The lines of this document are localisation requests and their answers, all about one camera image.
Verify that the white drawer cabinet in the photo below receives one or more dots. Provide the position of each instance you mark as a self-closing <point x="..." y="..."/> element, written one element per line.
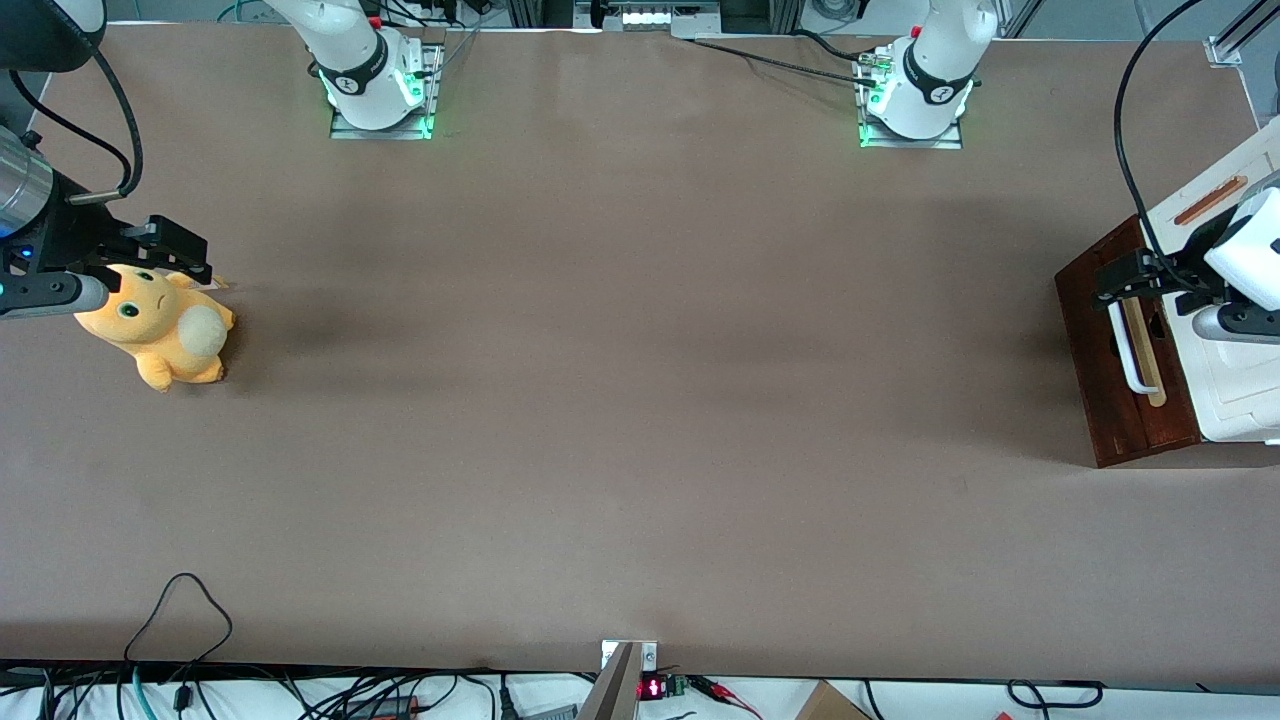
<point x="1240" y="395"/>

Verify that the aluminium frame profile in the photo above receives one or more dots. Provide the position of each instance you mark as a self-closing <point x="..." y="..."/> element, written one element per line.
<point x="1225" y="50"/>

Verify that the red clip leads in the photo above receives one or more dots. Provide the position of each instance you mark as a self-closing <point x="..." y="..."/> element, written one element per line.
<point x="725" y="695"/>

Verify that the red digit display module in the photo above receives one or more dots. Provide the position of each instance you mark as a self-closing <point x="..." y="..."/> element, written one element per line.
<point x="652" y="688"/>

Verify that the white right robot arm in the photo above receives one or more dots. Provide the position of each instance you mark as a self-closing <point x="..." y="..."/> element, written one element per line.
<point x="360" y="60"/>

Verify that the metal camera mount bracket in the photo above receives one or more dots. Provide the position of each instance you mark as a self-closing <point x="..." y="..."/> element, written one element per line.
<point x="615" y="690"/>

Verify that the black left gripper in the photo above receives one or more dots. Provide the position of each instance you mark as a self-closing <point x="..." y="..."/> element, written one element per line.
<point x="1172" y="273"/>

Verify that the brown cardboard box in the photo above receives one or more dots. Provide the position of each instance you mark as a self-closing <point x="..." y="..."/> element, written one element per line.
<point x="830" y="705"/>

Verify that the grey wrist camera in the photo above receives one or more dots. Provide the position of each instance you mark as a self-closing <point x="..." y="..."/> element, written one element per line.
<point x="50" y="295"/>
<point x="1240" y="325"/>

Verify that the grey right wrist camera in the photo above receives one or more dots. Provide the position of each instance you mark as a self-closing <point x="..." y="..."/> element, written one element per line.
<point x="50" y="295"/>

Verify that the black power adapter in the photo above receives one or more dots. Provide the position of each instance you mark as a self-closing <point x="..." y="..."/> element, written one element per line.
<point x="380" y="707"/>

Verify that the white light bar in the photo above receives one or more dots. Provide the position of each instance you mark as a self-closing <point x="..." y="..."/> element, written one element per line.
<point x="650" y="17"/>

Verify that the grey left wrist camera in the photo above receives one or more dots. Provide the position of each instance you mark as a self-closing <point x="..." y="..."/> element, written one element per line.
<point x="1240" y="325"/>

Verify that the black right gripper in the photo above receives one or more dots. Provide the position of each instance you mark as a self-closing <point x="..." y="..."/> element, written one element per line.
<point x="72" y="232"/>

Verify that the yellow plush toy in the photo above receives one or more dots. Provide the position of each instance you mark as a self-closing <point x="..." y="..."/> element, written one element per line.
<point x="170" y="350"/>

